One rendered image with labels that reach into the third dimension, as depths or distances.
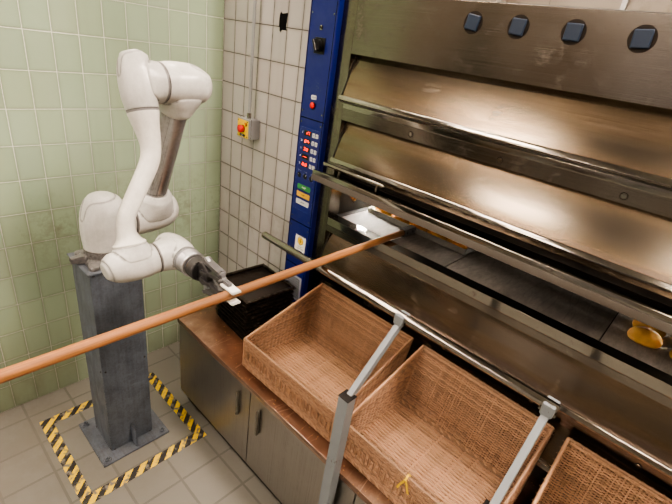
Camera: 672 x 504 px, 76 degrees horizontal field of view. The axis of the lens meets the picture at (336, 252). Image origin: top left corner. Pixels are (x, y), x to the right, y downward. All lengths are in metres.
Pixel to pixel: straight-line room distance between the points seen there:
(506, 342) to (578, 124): 0.77
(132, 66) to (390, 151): 0.95
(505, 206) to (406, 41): 0.69
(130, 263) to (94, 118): 1.02
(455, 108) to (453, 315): 0.78
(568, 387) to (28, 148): 2.31
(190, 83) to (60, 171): 0.94
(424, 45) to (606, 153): 0.70
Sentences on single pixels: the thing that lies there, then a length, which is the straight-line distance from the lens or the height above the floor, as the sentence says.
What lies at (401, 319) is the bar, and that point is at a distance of 1.40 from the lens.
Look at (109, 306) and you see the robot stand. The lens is 2.00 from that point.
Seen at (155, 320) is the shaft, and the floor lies 1.21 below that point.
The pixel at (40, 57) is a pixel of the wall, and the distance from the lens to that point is 2.25.
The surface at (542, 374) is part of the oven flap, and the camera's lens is 1.70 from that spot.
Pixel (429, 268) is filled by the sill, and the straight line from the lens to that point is 1.75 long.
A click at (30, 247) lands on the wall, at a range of 2.44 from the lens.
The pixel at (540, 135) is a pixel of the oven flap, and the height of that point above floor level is 1.76.
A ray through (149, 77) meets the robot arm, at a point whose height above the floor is 1.74.
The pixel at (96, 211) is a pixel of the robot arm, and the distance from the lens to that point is 1.85.
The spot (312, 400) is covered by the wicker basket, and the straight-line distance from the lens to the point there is 1.72.
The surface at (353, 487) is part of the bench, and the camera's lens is 1.68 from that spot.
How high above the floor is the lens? 1.93
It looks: 26 degrees down
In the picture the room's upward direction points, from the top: 9 degrees clockwise
